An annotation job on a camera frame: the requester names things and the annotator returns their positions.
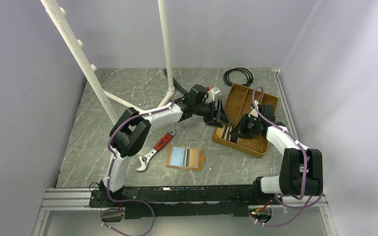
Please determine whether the coiled black cable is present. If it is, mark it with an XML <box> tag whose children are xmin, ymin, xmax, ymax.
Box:
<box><xmin>223</xmin><ymin>67</ymin><xmax>254</xmax><ymax>88</ymax></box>

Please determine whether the white PVC pipe frame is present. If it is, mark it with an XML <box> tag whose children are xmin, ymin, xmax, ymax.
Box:
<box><xmin>41</xmin><ymin>0</ymin><xmax>175</xmax><ymax>123</ymax></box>

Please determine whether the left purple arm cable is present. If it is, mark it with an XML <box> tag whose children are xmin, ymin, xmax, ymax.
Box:
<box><xmin>100</xmin><ymin>99</ymin><xmax>157</xmax><ymax>236</ymax></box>

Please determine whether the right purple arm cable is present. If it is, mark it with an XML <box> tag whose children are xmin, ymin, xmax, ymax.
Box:
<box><xmin>249</xmin><ymin>86</ymin><xmax>323</xmax><ymax>228</ymax></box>

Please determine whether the brown woven divided tray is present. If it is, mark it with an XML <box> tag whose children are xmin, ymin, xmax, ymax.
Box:
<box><xmin>212</xmin><ymin>84</ymin><xmax>278</xmax><ymax>158</ymax></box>

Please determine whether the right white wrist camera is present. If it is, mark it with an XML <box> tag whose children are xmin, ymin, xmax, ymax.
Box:
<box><xmin>251</xmin><ymin>100</ymin><xmax>259</xmax><ymax>113</ymax></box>

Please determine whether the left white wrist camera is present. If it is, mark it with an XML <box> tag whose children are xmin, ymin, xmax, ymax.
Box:
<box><xmin>205</xmin><ymin>87</ymin><xmax>221</xmax><ymax>103</ymax></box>

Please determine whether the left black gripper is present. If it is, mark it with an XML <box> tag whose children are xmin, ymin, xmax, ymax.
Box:
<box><xmin>194</xmin><ymin>100</ymin><xmax>231</xmax><ymax>129</ymax></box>

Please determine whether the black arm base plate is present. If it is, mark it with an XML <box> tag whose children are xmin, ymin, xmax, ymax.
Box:
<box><xmin>89</xmin><ymin>185</ymin><xmax>284</xmax><ymax>219</ymax></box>

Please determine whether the aluminium extrusion rail frame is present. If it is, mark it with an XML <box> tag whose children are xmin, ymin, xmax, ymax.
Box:
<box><xmin>32</xmin><ymin>68</ymin><xmax>338</xmax><ymax>236</ymax></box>

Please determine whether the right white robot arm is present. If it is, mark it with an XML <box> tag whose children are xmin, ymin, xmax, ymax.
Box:
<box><xmin>230</xmin><ymin>105</ymin><xmax>323</xmax><ymax>204</ymax></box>

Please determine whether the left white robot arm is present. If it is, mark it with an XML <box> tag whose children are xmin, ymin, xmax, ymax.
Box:
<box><xmin>102</xmin><ymin>84</ymin><xmax>230</xmax><ymax>207</ymax></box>

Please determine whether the red handled adjustable wrench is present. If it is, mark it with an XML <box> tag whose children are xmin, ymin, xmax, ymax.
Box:
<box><xmin>136</xmin><ymin>129</ymin><xmax>175</xmax><ymax>172</ymax></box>

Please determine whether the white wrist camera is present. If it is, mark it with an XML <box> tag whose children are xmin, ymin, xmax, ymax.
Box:
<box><xmin>251</xmin><ymin>100</ymin><xmax>259</xmax><ymax>113</ymax></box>
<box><xmin>205</xmin><ymin>87</ymin><xmax>221</xmax><ymax>103</ymax></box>

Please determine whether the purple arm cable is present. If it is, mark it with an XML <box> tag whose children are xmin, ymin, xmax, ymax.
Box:
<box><xmin>100</xmin><ymin>99</ymin><xmax>157</xmax><ymax>236</ymax></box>
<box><xmin>249</xmin><ymin>86</ymin><xmax>323</xmax><ymax>228</ymax></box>

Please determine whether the black rubber hose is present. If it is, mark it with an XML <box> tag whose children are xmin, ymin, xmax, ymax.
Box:
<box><xmin>162</xmin><ymin>68</ymin><xmax>189</xmax><ymax>97</ymax></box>

